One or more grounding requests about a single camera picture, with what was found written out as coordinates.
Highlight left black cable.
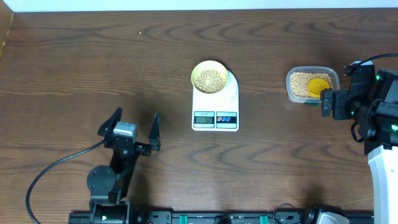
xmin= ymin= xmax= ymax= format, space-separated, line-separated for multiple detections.
xmin=25 ymin=139 xmax=108 ymax=224

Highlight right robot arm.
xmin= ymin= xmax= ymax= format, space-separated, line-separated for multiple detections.
xmin=320 ymin=61 xmax=397 ymax=223

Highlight clear plastic container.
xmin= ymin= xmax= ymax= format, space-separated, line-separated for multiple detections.
xmin=286 ymin=66 xmax=340 ymax=104

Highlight white digital kitchen scale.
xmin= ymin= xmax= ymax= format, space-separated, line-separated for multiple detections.
xmin=192 ymin=71 xmax=239 ymax=132

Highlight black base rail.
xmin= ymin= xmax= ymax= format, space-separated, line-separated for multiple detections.
xmin=68 ymin=203 xmax=374 ymax=224

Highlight soybeans in container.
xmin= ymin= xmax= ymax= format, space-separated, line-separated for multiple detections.
xmin=290 ymin=72 xmax=333 ymax=98

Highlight yellow measuring scoop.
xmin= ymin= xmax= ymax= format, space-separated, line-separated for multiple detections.
xmin=307 ymin=78 xmax=330 ymax=98

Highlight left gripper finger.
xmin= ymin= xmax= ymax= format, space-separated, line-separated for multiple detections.
xmin=148 ymin=114 xmax=161 ymax=151
xmin=98 ymin=107 xmax=123 ymax=137

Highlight soybeans in bowl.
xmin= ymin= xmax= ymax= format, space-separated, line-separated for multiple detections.
xmin=194 ymin=70 xmax=226 ymax=94

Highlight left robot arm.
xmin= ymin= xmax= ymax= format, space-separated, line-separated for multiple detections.
xmin=86 ymin=108 xmax=161 ymax=223

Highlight pale yellow plastic bowl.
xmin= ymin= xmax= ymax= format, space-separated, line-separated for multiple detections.
xmin=191 ymin=60 xmax=229 ymax=92

